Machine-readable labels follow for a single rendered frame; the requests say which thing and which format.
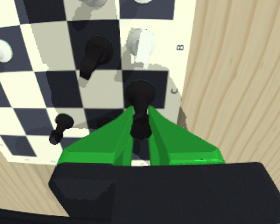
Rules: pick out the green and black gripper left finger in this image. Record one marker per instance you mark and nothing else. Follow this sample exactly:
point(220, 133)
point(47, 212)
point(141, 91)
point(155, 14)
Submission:
point(112, 143)

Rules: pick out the black and white chessboard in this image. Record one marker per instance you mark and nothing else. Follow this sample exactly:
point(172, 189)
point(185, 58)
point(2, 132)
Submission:
point(48, 39)

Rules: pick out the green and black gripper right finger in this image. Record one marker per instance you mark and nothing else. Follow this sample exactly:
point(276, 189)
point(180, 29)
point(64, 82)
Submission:
point(171, 144)

